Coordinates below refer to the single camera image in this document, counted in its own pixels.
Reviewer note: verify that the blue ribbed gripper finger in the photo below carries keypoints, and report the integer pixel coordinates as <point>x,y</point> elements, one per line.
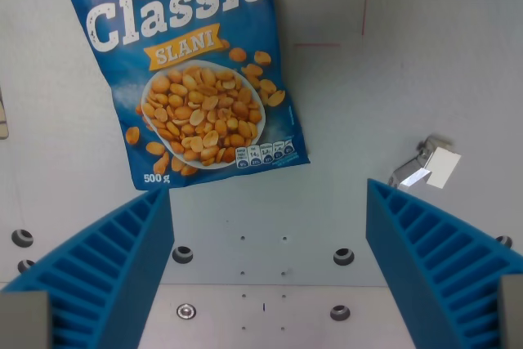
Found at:
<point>110,267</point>
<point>429,263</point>

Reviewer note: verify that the silver bolt in plate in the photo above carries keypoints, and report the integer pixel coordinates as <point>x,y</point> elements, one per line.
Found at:
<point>186,311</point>

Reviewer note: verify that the beige object with dark outline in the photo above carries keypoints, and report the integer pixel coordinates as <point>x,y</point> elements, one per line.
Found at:
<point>2,114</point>

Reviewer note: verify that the blue Kikiriki Classic peanut bag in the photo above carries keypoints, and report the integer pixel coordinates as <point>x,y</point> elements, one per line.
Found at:
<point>192,79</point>

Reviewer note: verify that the small metal bracket with plate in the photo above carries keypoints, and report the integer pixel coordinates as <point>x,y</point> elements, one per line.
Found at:
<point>427,167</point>

